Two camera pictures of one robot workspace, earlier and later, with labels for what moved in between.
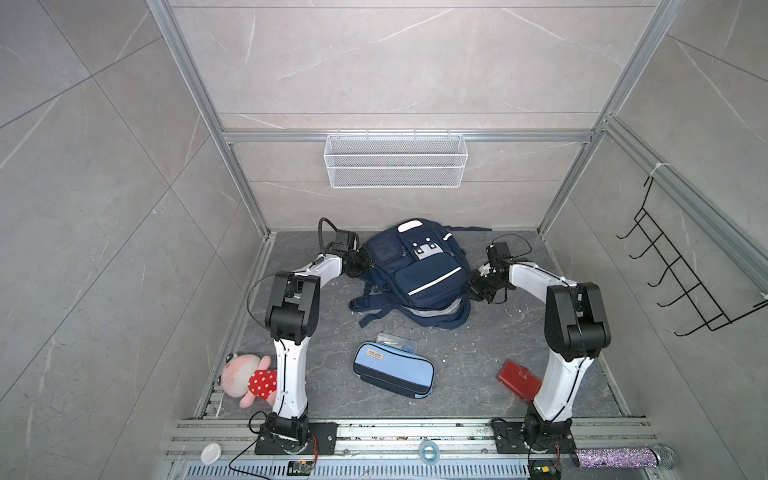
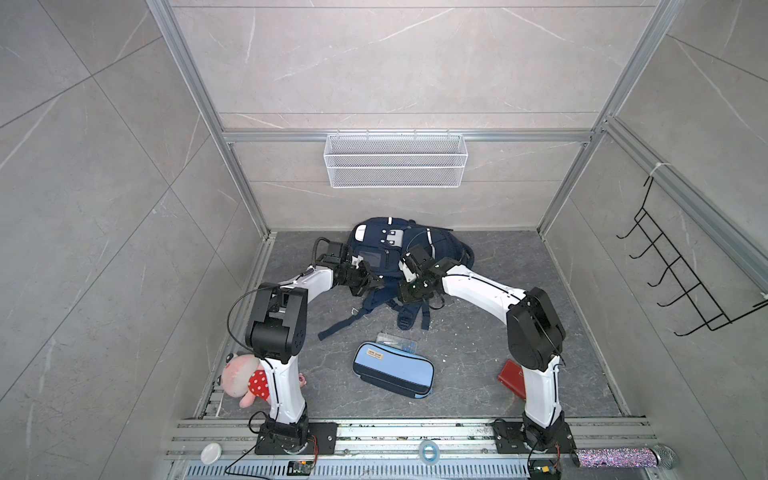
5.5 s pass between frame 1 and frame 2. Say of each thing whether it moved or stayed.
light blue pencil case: stayed
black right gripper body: moved
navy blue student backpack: moved
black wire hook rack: stayed
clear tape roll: stayed
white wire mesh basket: stayed
